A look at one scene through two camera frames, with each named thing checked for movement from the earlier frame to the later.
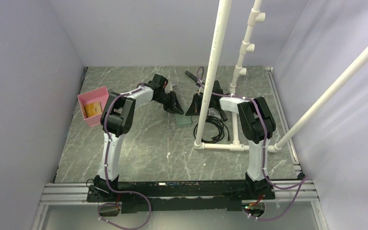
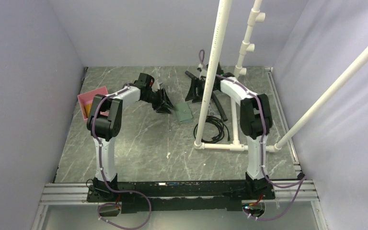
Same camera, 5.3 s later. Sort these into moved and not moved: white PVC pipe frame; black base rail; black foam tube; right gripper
Moved: right gripper
Not moved: white PVC pipe frame; black base rail; black foam tube
